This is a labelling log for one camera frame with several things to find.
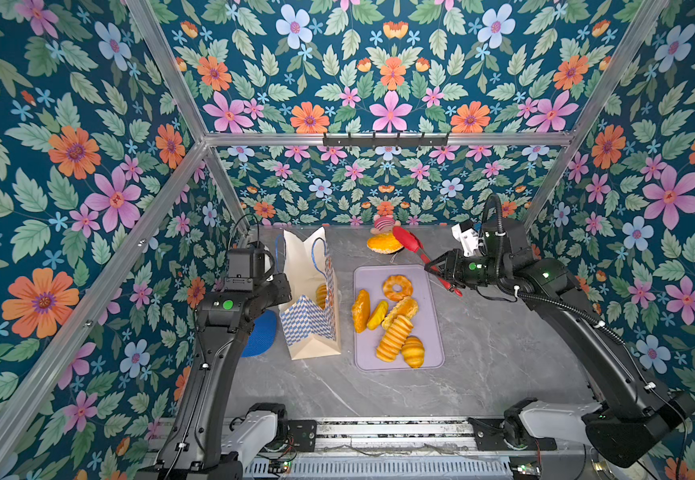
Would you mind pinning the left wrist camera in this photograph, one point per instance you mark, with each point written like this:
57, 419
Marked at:
248, 269

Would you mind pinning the yellow oval bread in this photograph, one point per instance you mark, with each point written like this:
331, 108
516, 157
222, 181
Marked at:
378, 315

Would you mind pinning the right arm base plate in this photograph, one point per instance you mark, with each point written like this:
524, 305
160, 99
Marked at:
498, 434

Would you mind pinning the cartoon face plush toy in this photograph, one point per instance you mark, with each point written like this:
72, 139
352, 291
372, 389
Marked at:
384, 224

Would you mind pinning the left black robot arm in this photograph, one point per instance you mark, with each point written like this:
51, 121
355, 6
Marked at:
196, 447

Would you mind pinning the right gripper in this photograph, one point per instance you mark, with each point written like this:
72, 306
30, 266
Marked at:
451, 266

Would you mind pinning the red silicone tongs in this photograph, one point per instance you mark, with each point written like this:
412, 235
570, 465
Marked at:
410, 242

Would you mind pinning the ridged long bread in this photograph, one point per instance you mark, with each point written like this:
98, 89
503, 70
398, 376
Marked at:
393, 340
321, 295

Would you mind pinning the ridged long bread top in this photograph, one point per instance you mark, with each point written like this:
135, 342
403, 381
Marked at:
321, 295

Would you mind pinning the small croissant bread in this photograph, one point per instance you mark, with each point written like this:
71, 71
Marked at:
413, 352

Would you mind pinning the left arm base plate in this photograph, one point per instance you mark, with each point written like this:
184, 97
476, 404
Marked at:
294, 436

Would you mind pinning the oval orange bread left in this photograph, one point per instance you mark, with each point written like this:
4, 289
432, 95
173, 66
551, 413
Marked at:
361, 311

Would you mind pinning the ring donut bread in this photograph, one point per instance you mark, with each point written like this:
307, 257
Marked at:
397, 288

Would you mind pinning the lavender tray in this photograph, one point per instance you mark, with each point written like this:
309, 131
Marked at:
425, 323

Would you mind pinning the black hook rail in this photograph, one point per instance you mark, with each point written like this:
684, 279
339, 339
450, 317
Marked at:
372, 140

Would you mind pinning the round orange bread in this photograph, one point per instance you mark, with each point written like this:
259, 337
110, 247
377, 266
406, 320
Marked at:
384, 243

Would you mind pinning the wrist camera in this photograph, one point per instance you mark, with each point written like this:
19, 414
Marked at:
248, 269
468, 236

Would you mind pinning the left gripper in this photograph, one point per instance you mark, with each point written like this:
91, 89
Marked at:
283, 286

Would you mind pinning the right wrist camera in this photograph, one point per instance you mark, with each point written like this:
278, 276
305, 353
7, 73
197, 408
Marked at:
468, 236

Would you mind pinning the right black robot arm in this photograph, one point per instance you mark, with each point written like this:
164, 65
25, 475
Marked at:
637, 410

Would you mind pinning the square toast bread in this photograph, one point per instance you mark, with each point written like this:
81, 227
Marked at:
407, 307

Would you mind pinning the checkered paper bag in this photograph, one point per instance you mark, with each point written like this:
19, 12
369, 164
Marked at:
308, 331

